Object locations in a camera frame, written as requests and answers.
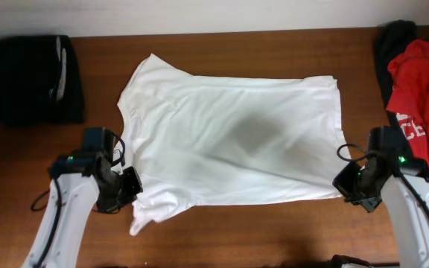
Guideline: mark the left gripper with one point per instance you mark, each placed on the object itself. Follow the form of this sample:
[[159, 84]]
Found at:
[[135, 186]]

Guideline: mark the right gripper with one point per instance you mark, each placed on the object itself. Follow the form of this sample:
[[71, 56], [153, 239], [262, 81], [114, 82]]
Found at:
[[340, 182]]

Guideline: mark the white t-shirt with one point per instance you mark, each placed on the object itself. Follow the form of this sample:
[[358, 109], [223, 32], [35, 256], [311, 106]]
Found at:
[[200, 140]]

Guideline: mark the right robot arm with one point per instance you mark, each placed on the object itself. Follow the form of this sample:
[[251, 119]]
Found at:
[[393, 176]]

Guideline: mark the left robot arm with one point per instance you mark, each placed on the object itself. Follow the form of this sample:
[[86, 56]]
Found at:
[[93, 178]]

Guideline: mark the red t-shirt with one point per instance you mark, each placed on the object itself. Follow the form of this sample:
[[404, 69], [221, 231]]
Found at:
[[410, 98]]

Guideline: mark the folded black garment stack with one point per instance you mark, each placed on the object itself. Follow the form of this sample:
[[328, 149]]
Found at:
[[39, 81]]

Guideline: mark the black garment under pile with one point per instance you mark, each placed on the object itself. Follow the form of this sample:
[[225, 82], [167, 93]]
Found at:
[[392, 41]]

